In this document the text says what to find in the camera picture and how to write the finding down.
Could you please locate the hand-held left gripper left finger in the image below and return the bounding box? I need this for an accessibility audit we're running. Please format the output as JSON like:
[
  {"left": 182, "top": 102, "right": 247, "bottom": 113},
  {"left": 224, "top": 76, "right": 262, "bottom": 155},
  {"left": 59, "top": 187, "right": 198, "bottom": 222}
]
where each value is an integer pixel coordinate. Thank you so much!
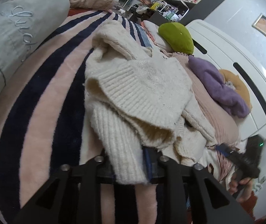
[{"left": 13, "top": 155, "right": 115, "bottom": 224}]

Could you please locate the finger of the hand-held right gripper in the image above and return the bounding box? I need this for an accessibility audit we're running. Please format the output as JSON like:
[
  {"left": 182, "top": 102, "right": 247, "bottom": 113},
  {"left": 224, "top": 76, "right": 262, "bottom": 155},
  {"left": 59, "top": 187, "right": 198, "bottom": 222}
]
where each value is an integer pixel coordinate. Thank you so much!
[{"left": 215, "top": 143, "right": 239, "bottom": 160}]

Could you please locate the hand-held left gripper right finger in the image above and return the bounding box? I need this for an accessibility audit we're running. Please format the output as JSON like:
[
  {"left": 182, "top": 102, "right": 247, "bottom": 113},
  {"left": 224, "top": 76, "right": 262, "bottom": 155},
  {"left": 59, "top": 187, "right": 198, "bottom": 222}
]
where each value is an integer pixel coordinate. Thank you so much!
[{"left": 143, "top": 147, "right": 255, "bottom": 224}]

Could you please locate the cream knit sweater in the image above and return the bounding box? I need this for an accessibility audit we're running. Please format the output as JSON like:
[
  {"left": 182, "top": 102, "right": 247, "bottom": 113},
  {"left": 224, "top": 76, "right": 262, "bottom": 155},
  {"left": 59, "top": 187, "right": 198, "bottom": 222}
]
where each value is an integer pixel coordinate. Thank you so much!
[{"left": 83, "top": 20, "right": 217, "bottom": 185}]

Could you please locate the person's right hand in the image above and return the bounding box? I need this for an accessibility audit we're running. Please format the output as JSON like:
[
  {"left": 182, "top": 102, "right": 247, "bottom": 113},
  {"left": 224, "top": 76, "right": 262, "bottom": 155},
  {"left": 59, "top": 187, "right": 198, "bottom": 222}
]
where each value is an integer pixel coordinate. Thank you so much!
[{"left": 229, "top": 174, "right": 255, "bottom": 204}]

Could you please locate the pink knit garment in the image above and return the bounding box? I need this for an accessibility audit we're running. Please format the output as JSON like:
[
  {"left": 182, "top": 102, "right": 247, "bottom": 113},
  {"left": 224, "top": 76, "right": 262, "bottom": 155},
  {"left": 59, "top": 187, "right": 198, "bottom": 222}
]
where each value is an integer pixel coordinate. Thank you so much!
[{"left": 164, "top": 51, "right": 241, "bottom": 146}]

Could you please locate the purple fleece garment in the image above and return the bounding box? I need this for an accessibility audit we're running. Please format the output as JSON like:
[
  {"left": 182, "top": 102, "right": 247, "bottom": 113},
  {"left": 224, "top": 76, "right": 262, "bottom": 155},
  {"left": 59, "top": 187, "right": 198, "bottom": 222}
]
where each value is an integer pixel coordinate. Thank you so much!
[{"left": 188, "top": 55, "right": 250, "bottom": 119}]

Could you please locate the mustard round cushion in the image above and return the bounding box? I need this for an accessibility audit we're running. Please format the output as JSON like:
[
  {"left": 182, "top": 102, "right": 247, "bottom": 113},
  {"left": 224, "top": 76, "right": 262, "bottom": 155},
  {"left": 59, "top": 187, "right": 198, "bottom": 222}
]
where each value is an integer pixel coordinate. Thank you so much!
[{"left": 219, "top": 69, "right": 253, "bottom": 110}]

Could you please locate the pink navy striped blanket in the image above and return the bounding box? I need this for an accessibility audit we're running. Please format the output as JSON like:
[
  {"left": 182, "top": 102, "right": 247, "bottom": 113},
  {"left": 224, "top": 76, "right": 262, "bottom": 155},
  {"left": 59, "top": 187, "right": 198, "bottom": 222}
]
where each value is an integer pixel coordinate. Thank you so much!
[{"left": 0, "top": 9, "right": 166, "bottom": 224}]

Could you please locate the grey embroidered pillow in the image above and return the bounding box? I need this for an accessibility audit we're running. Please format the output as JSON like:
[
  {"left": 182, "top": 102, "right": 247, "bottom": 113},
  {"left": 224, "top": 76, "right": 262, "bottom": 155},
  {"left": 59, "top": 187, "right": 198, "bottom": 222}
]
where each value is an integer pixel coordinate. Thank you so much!
[{"left": 0, "top": 0, "right": 71, "bottom": 112}]

